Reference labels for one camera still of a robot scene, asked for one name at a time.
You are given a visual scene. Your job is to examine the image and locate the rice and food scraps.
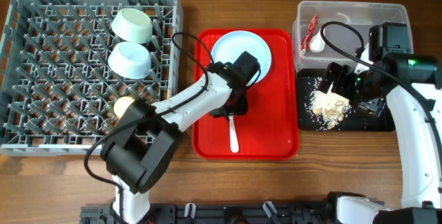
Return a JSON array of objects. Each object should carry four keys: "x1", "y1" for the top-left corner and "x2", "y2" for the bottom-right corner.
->
[{"x1": 303, "y1": 77, "x2": 352, "y2": 131}]

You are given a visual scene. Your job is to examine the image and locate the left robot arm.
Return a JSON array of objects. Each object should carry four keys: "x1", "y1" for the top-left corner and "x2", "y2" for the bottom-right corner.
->
[{"x1": 100, "y1": 51, "x2": 261, "y2": 223}]

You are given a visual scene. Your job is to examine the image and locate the light blue plate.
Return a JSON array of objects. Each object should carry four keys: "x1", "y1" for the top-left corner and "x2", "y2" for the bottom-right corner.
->
[{"x1": 211, "y1": 30, "x2": 272, "y2": 86}]

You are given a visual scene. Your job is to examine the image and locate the white napkin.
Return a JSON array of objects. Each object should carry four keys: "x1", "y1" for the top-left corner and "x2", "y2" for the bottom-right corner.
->
[{"x1": 309, "y1": 31, "x2": 325, "y2": 53}]

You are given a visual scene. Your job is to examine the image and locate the red sauce packet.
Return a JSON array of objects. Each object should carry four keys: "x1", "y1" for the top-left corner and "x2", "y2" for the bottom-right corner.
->
[{"x1": 300, "y1": 15, "x2": 318, "y2": 55}]

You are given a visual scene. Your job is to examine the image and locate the red plastic tray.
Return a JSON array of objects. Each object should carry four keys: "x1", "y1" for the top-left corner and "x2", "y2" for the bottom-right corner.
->
[{"x1": 193, "y1": 28, "x2": 300, "y2": 160}]

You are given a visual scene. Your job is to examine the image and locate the black waste tray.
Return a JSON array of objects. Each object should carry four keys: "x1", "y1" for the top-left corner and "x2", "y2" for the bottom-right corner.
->
[{"x1": 296, "y1": 68, "x2": 395, "y2": 132}]

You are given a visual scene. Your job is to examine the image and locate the green bowl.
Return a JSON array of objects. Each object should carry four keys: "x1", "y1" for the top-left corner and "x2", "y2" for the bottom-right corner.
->
[{"x1": 110, "y1": 8, "x2": 153, "y2": 44}]

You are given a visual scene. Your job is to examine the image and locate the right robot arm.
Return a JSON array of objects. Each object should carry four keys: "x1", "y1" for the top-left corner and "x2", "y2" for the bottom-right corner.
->
[{"x1": 318, "y1": 22, "x2": 441, "y2": 223}]

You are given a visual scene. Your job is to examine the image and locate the grey dishwasher rack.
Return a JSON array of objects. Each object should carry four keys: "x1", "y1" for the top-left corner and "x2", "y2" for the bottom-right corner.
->
[{"x1": 1, "y1": 0, "x2": 184, "y2": 156}]

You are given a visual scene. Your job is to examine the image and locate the light blue small bowl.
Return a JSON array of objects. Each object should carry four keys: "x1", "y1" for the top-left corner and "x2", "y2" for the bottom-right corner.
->
[{"x1": 108, "y1": 41, "x2": 151, "y2": 80}]

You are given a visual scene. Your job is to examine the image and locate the yellow plastic cup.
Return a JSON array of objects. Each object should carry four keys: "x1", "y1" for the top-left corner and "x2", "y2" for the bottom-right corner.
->
[{"x1": 113, "y1": 96, "x2": 135, "y2": 119}]

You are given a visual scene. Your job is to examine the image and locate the white plastic fork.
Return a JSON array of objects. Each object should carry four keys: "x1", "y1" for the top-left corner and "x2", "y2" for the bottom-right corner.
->
[{"x1": 229, "y1": 116, "x2": 239, "y2": 153}]

